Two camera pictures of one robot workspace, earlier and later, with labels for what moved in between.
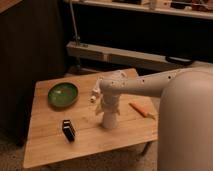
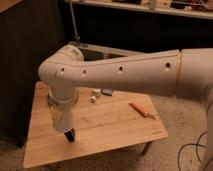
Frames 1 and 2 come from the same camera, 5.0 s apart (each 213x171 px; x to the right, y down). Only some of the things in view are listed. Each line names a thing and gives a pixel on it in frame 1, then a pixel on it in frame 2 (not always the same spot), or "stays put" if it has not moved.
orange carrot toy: x=141 y=110 stays put
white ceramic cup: x=109 y=119 to x=61 y=114
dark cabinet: x=33 y=46 stays put
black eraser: x=68 y=130 stays put
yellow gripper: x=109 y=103 to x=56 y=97
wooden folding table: x=65 y=124 stays put
